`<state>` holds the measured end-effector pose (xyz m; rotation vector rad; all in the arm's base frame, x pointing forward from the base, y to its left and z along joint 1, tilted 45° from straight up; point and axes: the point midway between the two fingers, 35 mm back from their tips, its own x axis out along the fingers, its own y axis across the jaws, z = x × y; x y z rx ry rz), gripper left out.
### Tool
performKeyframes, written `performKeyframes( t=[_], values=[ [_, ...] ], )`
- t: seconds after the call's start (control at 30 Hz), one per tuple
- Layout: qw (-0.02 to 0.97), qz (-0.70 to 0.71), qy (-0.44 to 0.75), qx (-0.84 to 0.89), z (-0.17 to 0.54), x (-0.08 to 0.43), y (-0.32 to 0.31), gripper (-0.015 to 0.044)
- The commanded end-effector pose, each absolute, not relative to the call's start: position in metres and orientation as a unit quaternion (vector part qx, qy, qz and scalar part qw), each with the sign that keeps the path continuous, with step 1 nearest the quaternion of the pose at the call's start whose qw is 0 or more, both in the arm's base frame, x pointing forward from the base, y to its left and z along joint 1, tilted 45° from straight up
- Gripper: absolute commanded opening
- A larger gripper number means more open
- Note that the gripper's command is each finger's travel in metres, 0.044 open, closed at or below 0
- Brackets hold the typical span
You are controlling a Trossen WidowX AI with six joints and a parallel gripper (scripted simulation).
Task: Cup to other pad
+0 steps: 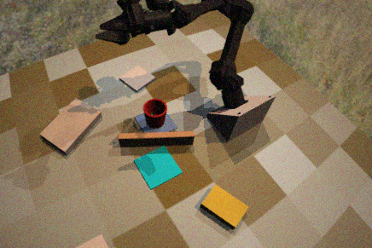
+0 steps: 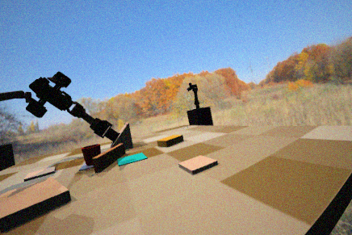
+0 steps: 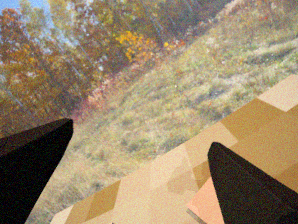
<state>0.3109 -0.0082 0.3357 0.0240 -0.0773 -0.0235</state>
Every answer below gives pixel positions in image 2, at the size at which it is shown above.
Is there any yellow rectangular block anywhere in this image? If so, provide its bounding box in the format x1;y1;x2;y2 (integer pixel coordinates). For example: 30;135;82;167
157;135;183;147

